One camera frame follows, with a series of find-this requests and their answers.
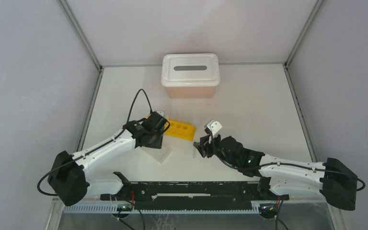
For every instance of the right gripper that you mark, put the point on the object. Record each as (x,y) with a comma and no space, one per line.
(203,146)

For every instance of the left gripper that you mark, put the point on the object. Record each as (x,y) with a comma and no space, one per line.
(157,143)

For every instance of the yellow test tube rack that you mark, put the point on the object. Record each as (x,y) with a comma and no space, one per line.
(178,129)

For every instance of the pink plastic bin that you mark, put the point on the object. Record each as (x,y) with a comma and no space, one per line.
(190,92)

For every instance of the white plastic bin lid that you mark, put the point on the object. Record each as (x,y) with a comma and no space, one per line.
(190,70)

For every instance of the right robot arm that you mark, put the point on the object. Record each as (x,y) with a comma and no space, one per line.
(332,179)

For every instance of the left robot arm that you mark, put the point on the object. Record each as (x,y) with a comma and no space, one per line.
(71,174)

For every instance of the clear well plate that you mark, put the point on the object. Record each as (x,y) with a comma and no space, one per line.
(160,155)

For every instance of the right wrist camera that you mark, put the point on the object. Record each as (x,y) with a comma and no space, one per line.
(213,128)

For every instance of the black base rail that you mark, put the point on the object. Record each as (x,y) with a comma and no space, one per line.
(194,196)

